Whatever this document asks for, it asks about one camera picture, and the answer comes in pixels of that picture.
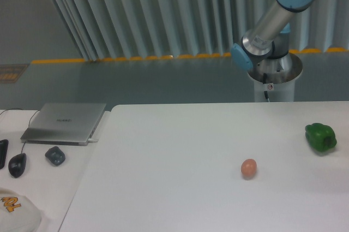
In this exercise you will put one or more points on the white usb plug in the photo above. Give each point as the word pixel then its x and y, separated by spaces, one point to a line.
pixel 92 141

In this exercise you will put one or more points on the black computer mouse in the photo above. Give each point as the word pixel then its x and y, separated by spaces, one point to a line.
pixel 17 165

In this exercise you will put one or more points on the white cap yellow letters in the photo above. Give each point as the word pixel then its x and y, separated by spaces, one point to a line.
pixel 18 213

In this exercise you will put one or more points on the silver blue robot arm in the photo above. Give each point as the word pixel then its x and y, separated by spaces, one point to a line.
pixel 257 44

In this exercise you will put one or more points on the brown egg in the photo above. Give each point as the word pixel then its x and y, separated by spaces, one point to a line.
pixel 248 168

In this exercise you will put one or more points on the white corrugated partition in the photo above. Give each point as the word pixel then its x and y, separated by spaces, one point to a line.
pixel 143 28

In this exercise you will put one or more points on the green bell pepper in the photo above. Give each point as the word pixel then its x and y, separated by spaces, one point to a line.
pixel 320 137

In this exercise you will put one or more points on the silver closed laptop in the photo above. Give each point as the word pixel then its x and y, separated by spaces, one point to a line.
pixel 64 124

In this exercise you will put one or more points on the black flat device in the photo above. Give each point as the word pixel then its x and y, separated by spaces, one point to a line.
pixel 3 152

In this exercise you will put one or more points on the brown floor sign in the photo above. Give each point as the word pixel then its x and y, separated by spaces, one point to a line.
pixel 10 73

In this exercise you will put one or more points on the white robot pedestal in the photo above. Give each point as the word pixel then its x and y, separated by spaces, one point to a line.
pixel 274 79

